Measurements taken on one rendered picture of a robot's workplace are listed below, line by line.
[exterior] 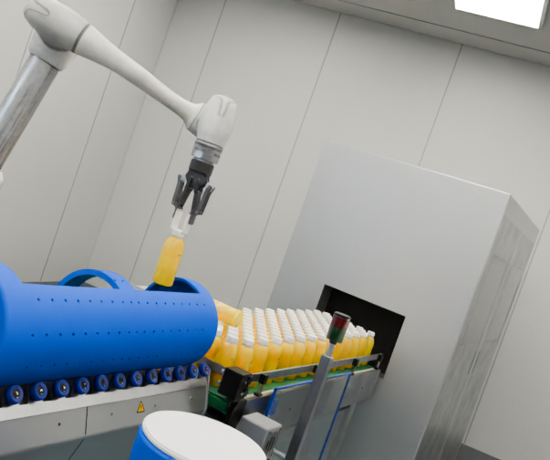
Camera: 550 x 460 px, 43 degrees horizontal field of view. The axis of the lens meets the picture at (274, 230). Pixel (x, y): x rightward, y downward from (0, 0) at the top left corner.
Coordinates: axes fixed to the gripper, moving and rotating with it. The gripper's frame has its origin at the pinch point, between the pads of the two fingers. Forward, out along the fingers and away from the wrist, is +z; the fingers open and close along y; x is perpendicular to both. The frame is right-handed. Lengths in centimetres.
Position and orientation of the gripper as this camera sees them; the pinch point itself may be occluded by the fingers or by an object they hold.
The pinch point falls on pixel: (181, 222)
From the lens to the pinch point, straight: 221.5
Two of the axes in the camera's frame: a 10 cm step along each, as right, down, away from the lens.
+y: 8.4, 3.2, -4.4
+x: 4.3, 1.2, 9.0
